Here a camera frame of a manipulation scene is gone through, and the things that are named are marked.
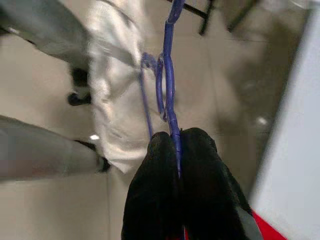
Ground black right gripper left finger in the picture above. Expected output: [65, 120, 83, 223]
[121, 131, 183, 240]

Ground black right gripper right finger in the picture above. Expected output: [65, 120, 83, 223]
[179, 127, 263, 240]

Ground red polo shirt plaid patch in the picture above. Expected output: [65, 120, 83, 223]
[249, 209, 320, 240]

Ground cream jeans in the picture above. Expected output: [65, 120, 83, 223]
[86, 0, 182, 175]

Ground purple plastic hanger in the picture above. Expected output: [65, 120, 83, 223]
[139, 0, 187, 180]

